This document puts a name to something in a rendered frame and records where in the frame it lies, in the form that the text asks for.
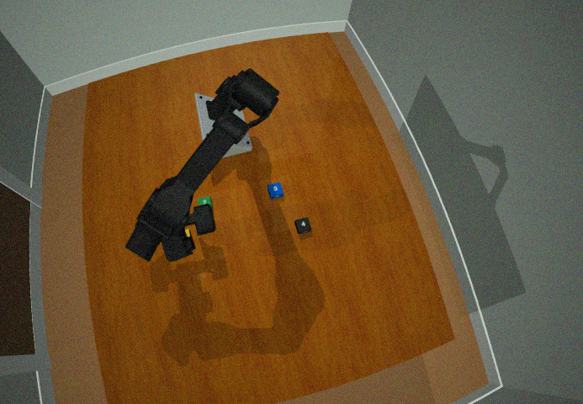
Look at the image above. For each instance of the blue block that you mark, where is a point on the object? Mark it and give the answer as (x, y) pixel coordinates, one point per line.
(275, 190)

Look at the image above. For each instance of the green block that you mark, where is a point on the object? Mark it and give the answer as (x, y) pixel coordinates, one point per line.
(206, 200)

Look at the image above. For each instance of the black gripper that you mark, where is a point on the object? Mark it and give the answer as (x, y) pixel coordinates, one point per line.
(203, 219)

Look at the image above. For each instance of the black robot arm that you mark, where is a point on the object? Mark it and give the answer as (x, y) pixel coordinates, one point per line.
(167, 210)

